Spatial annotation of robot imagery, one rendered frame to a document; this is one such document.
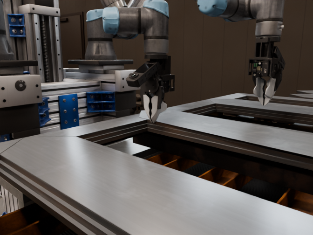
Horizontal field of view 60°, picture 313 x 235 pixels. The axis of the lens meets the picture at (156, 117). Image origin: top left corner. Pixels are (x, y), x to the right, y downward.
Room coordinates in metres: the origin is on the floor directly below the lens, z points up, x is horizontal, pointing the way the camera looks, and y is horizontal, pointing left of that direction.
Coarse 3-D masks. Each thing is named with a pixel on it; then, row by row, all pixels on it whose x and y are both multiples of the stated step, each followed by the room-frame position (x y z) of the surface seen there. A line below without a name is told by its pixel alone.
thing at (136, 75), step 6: (144, 66) 0.82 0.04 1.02; (150, 66) 0.81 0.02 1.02; (156, 66) 0.83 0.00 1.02; (138, 72) 0.80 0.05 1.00; (144, 72) 0.79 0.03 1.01; (150, 72) 0.80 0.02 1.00; (126, 78) 0.78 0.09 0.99; (132, 78) 0.77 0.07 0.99; (138, 78) 0.76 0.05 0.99; (144, 78) 0.78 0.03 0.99; (132, 84) 0.77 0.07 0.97; (138, 84) 0.77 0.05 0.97
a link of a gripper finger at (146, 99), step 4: (144, 96) 0.85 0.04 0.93; (148, 96) 0.85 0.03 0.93; (152, 96) 0.87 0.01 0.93; (144, 100) 0.85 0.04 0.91; (148, 100) 0.84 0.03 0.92; (144, 104) 0.85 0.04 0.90; (148, 104) 0.84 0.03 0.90; (144, 108) 0.85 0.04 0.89; (148, 108) 0.84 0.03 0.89; (148, 112) 0.84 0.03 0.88; (148, 116) 0.84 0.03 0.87
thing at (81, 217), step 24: (144, 120) 0.86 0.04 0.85; (288, 120) 0.98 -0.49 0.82; (312, 120) 0.94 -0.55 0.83; (216, 144) 0.68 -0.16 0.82; (240, 144) 0.65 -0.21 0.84; (0, 168) 0.52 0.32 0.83; (312, 168) 0.53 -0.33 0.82; (24, 192) 0.43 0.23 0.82; (48, 192) 0.39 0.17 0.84; (72, 216) 0.34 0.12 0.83; (96, 216) 0.31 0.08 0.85
